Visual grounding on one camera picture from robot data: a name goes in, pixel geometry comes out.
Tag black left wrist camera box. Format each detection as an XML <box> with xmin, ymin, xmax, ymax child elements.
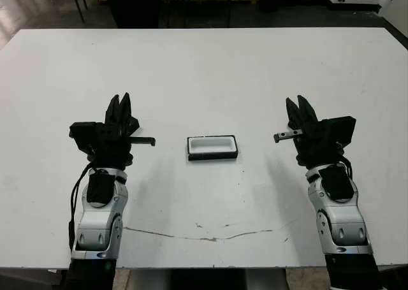
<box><xmin>68</xmin><ymin>121</ymin><xmax>98</xmax><ymax>159</ymax></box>

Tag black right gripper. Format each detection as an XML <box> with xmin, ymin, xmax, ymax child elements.
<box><xmin>273</xmin><ymin>94</ymin><xmax>347</xmax><ymax>168</ymax></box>

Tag black box base white insert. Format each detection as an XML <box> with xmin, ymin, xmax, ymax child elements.
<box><xmin>185</xmin><ymin>134</ymin><xmax>239</xmax><ymax>162</ymax></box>

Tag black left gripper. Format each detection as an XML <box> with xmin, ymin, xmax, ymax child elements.
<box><xmin>85</xmin><ymin>92</ymin><xmax>157</xmax><ymax>171</ymax></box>

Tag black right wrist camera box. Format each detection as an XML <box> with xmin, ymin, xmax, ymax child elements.
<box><xmin>319</xmin><ymin>115</ymin><xmax>357</xmax><ymax>147</ymax></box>

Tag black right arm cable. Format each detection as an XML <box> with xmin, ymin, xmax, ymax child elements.
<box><xmin>339</xmin><ymin>154</ymin><xmax>354</xmax><ymax>180</ymax></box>

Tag person in dark clothes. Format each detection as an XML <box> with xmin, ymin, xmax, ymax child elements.
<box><xmin>106</xmin><ymin>0</ymin><xmax>160</xmax><ymax>29</ymax></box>

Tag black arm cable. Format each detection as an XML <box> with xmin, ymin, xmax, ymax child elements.
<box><xmin>68</xmin><ymin>162</ymin><xmax>93</xmax><ymax>249</ymax></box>
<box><xmin>339</xmin><ymin>154</ymin><xmax>354</xmax><ymax>180</ymax></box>

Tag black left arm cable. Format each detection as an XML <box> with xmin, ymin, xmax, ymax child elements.
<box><xmin>68</xmin><ymin>162</ymin><xmax>93</xmax><ymax>249</ymax></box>

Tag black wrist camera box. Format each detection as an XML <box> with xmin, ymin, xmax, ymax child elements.
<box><xmin>319</xmin><ymin>115</ymin><xmax>357</xmax><ymax>147</ymax></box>
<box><xmin>68</xmin><ymin>121</ymin><xmax>98</xmax><ymax>159</ymax></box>

